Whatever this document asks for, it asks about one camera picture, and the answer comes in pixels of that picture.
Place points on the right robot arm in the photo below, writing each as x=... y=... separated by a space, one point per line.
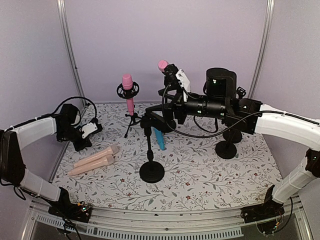
x=223 y=100

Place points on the pink microphone in shock mount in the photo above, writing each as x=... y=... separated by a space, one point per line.
x=128 y=84

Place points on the aluminium right corner post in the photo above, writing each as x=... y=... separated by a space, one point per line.
x=269 y=12

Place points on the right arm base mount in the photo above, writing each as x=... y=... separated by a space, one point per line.
x=267 y=209

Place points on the black round stand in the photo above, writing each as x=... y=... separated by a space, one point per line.
x=226 y=149
x=235 y=135

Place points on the aluminium front frame rail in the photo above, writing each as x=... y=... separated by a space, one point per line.
x=124 y=224

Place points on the beige microphone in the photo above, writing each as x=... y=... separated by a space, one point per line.
x=110 y=150
x=101 y=162

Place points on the blue microphone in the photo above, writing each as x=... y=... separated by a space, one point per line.
x=160 y=139

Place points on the pink microphone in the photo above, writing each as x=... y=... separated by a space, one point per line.
x=128 y=84
x=162 y=64

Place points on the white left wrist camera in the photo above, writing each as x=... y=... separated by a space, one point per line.
x=90 y=128

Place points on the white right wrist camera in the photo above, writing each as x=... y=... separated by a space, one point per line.
x=178 y=76

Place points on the black straight stand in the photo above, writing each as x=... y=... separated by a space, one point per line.
x=171 y=87

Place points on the aluminium corner post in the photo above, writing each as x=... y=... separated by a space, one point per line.
x=61 y=8
x=269 y=12

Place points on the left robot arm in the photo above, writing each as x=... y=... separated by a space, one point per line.
x=26 y=143

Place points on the aluminium left corner post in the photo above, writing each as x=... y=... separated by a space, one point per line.
x=61 y=8

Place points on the black stand of blue microphone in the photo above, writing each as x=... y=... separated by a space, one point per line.
x=151 y=171

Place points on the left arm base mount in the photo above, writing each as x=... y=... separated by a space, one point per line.
x=80 y=211

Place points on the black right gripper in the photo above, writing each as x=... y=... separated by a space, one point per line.
x=176 y=104

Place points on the black tripod shock mount stand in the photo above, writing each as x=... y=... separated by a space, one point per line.
x=135 y=119

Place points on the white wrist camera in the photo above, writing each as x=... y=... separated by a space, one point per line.
x=178 y=76
x=90 y=128

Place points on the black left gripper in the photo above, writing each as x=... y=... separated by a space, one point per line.
x=86 y=143

